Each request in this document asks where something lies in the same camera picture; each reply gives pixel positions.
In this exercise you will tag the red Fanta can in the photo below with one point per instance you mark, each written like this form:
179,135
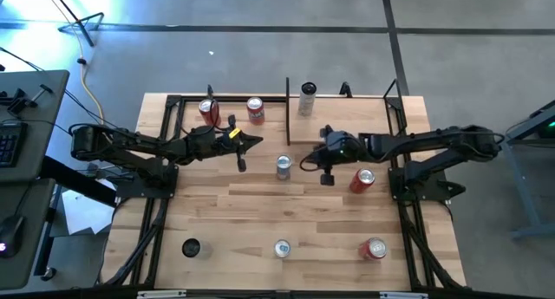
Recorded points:
374,248
256,112

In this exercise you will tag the black desk clamp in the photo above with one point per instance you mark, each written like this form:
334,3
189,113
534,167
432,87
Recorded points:
19,103

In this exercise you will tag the silver can with black lid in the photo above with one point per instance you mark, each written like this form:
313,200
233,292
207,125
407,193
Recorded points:
307,102
191,248

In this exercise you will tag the red Coca-Cola can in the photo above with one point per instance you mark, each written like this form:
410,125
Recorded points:
361,183
206,110

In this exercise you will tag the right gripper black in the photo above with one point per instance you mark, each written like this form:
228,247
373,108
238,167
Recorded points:
342,145

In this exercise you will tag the black computer mouse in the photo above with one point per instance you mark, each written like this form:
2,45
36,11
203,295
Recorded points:
11,236

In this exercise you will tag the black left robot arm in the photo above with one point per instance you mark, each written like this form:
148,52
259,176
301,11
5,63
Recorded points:
130,143

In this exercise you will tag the small black table clamp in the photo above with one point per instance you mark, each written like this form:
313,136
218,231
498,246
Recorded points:
345,90
210,91

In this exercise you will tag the black desk support beam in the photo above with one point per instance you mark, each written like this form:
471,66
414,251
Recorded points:
73,182

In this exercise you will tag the black floor stand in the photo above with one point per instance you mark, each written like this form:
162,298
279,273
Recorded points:
89,40

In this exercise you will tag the grey desk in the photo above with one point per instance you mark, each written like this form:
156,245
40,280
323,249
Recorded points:
47,130

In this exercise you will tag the white paper sheet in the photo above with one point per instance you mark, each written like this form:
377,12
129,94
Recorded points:
82,212

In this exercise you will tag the silver metal bracket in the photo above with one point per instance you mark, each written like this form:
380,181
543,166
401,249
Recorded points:
403,295
160,294

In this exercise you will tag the black round desk foot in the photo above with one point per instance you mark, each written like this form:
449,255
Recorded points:
48,273

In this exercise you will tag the black keyboard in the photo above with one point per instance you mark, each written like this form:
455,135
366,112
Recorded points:
11,143

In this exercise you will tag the wooden shelf with black frame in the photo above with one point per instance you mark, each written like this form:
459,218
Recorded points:
347,121

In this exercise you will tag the black aluminium table frame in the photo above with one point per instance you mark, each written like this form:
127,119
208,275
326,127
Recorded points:
234,99

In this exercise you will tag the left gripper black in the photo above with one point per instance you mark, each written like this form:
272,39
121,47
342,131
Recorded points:
225,143

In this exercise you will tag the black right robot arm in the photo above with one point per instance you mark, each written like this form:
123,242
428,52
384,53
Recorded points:
433,141

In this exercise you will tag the silver blue Red Bull can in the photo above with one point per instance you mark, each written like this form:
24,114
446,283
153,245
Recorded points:
283,169
282,248

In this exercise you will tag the blue-grey metal table frame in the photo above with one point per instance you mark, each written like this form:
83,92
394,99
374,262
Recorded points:
520,177

